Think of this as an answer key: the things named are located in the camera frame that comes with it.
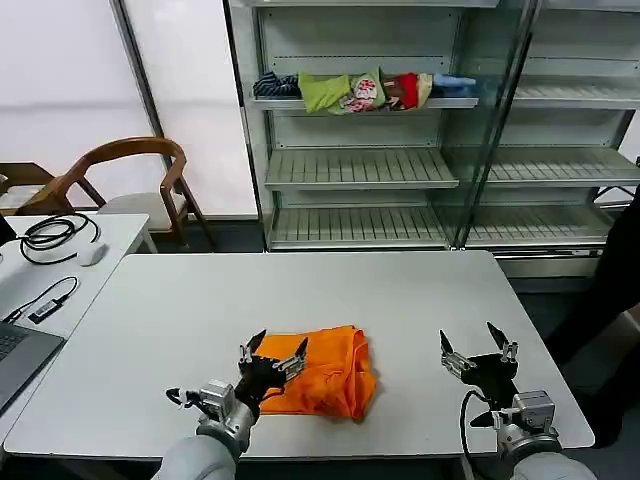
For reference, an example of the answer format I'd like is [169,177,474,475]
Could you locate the black adapter with cable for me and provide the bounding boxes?
[0,276,80,325]

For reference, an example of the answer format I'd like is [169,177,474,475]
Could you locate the grey shelf with clothes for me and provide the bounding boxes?
[223,0,501,253]

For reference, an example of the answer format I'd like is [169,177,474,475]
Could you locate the coiled black cable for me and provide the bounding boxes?
[19,212,102,265]

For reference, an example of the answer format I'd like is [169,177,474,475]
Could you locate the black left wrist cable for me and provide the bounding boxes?
[165,386,202,410]

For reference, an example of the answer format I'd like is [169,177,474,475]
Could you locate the brown wooden chair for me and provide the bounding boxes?
[0,161,57,217]

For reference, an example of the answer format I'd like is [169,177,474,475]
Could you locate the person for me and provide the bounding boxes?
[544,182,640,449]

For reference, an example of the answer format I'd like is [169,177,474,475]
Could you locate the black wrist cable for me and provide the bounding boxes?
[458,389,502,462]
[165,386,202,410]

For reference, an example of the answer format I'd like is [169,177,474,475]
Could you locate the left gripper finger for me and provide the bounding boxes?
[271,337,310,376]
[237,329,268,365]

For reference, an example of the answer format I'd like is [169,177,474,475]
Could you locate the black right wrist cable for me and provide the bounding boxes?
[458,389,502,462]

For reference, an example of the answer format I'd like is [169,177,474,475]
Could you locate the white computer mouse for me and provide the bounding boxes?
[78,242,110,267]

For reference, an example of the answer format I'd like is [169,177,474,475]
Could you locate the grey laptop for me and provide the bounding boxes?
[0,322,66,414]

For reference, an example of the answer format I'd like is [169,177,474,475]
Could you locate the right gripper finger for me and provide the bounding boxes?
[486,321,520,363]
[439,329,477,375]

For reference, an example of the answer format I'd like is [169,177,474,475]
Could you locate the orange t-shirt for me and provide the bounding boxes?
[249,324,377,424]

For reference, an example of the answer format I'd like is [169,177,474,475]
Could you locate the wooden chair with grey seat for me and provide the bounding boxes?
[29,136,217,251]

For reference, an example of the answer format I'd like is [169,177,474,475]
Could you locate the empty grey metal shelf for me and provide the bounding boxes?
[449,0,640,279]

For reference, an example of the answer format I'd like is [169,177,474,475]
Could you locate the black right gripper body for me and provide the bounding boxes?
[458,352,522,408]

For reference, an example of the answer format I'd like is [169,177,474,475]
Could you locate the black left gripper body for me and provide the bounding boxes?
[233,353,289,407]

